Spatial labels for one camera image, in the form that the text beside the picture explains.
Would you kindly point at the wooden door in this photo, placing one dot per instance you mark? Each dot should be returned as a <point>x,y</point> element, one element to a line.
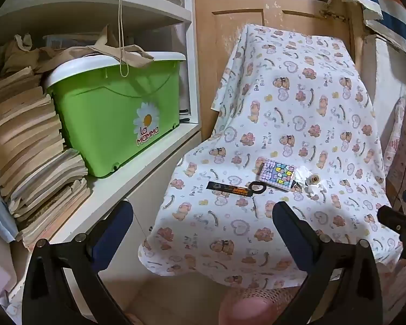
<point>230,23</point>

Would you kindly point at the small white paper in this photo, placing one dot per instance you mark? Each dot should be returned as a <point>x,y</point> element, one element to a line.
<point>314,188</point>

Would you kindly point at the striped cloth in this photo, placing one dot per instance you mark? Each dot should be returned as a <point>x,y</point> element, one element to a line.
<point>385,3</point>

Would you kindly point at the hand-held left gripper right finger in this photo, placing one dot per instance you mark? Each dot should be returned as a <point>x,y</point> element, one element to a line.
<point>289,232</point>

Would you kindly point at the bear printed white cloth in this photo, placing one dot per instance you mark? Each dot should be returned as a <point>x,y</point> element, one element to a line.
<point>291,108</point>

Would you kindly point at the pink plastic basket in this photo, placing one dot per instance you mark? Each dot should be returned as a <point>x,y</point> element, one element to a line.
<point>250,308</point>

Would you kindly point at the green plastic bin white lid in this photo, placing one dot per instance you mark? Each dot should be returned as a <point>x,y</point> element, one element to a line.
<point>105,118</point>

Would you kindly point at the white shelf unit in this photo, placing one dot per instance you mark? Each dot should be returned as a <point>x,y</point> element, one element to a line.
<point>98,6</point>

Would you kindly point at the small pastel patterned box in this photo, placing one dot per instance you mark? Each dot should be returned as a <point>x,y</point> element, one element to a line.
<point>277,174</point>

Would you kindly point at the stack of old books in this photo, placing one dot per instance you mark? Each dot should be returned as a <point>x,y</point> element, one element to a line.
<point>23,135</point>

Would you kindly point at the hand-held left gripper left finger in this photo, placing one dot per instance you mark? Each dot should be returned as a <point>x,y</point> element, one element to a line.
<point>113,230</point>

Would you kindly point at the white tissue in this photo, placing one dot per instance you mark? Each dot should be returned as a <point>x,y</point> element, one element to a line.
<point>302,174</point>

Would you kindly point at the beige tote bag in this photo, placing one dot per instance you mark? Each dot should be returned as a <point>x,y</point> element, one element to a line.
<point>71,54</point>

